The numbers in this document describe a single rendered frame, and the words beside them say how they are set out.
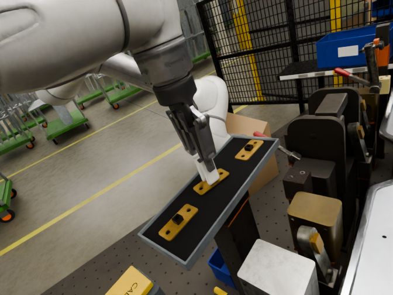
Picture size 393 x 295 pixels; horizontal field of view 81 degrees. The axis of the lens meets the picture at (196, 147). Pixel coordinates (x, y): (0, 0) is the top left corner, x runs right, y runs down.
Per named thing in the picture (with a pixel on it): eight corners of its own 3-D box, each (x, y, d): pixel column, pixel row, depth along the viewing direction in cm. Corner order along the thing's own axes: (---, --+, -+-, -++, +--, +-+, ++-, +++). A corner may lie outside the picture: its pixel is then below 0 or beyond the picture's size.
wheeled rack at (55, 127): (93, 127, 583) (48, 57, 499) (53, 147, 549) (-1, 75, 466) (84, 116, 738) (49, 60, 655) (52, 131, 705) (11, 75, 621)
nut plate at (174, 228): (169, 242, 42) (167, 237, 42) (158, 233, 45) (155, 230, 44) (199, 209, 47) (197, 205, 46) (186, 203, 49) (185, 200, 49)
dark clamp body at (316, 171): (335, 274, 70) (328, 179, 52) (296, 258, 78) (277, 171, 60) (341, 255, 74) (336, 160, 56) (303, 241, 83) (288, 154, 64)
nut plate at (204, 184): (202, 196, 49) (200, 192, 49) (192, 188, 53) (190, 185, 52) (230, 174, 52) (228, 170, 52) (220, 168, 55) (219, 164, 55)
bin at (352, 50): (386, 62, 103) (388, 32, 97) (316, 68, 126) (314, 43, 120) (397, 50, 110) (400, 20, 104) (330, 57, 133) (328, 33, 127)
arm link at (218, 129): (209, 164, 118) (171, 155, 105) (213, 130, 121) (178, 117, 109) (231, 163, 105) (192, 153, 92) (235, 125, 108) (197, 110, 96)
